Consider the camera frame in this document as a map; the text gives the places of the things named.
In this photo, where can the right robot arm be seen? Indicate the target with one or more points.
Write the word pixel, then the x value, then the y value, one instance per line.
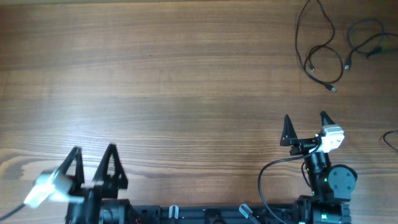
pixel 331 185

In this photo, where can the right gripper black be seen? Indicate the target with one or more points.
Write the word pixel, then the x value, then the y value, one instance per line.
pixel 290 138

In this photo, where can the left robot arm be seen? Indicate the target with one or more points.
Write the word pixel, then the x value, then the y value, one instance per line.
pixel 86 204

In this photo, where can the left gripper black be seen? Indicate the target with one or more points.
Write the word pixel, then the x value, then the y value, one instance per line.
pixel 112 184

